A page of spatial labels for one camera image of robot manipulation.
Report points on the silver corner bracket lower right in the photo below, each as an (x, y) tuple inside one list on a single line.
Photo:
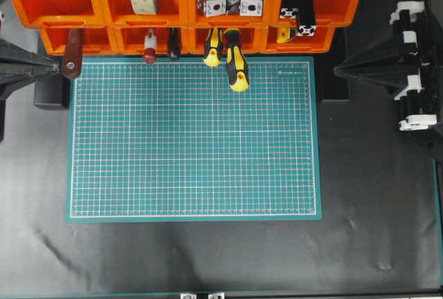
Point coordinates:
[(250, 8)]

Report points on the long yellow black screwdriver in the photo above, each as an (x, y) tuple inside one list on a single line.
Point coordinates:
[(236, 64)]

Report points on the red white tool handle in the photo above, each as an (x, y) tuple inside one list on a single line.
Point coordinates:
[(150, 46)]

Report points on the silver corner bracket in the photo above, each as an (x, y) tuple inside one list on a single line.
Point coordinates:
[(211, 8), (250, 8)]

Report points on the silver bracket bottom right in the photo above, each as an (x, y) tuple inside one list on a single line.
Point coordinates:
[(216, 295)]

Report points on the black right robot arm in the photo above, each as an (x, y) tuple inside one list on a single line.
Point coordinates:
[(409, 66)]

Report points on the orange bin bottom left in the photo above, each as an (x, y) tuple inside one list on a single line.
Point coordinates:
[(97, 41)]

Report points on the brown wooden tool handle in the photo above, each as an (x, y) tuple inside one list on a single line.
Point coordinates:
[(73, 54)]

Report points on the orange bin top left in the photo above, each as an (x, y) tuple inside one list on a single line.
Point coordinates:
[(44, 14)]

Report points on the silver corner bracket lower left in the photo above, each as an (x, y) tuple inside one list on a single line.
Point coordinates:
[(211, 8)]

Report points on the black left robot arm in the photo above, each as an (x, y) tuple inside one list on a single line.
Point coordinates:
[(20, 68)]

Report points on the orange bin bottom right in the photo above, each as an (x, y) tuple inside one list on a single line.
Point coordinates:
[(319, 43)]

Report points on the short yellow black screwdriver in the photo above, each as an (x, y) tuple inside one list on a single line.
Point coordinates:
[(213, 47)]

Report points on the yellow black utility knife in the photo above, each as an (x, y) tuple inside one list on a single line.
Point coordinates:
[(286, 34)]

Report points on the dark brown tool handle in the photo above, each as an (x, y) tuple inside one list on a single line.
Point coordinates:
[(174, 45)]

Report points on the silver bracket bottom left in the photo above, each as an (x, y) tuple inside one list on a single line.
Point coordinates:
[(188, 296)]

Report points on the green cutting mat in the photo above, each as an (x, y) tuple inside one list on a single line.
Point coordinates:
[(172, 142)]

